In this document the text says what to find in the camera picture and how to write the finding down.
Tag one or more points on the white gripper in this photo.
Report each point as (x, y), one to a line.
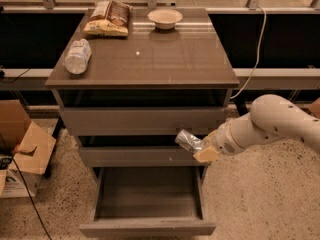
(224, 140)

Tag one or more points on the silver redbull can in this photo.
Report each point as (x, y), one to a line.
(188, 141)

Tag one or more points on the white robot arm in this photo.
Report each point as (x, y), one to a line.
(271, 118)

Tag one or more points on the top grey drawer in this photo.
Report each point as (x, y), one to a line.
(141, 121)

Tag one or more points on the grey drawer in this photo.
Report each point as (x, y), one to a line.
(148, 202)
(137, 156)
(141, 121)

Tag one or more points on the grey drawer cabinet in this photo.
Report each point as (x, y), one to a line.
(185, 67)

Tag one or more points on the bottom grey drawer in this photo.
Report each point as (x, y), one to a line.
(148, 202)

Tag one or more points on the middle grey drawer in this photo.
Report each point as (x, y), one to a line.
(137, 156)

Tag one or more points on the white ceramic bowl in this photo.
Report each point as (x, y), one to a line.
(165, 19)

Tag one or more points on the clear plastic water bottle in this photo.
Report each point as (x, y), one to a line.
(77, 58)

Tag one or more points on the brown chip bag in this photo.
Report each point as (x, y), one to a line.
(109, 18)

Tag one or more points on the open cardboard box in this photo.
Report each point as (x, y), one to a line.
(25, 151)

